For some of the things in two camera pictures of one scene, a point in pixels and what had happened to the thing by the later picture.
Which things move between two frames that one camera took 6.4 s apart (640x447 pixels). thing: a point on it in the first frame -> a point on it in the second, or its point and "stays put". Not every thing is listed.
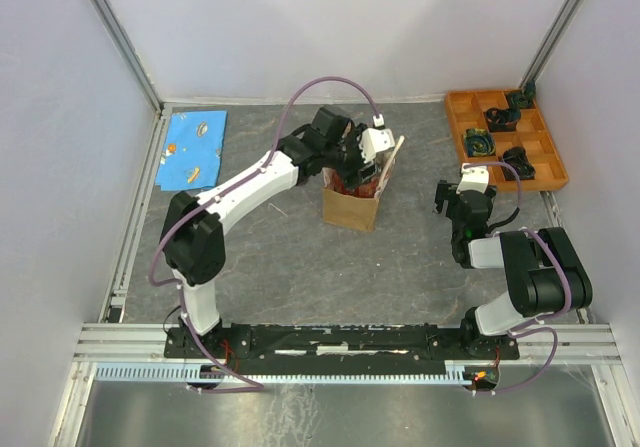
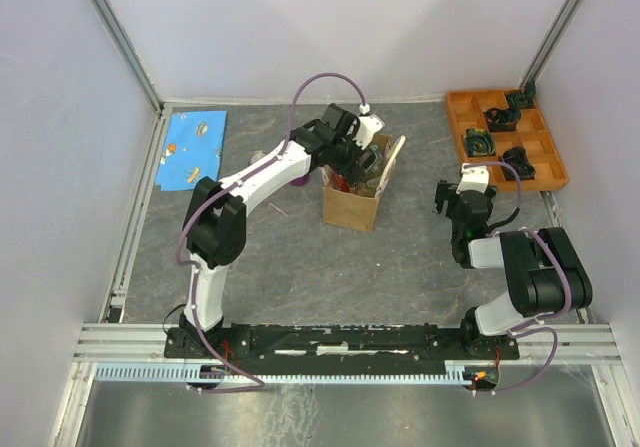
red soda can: [366, 190] -> [339, 183]
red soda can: [337, 184] -> [255, 156]
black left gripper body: [349, 160] stays put
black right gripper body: [455, 232] stays put
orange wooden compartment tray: [467, 110] stays put
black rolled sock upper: [506, 120] stays put
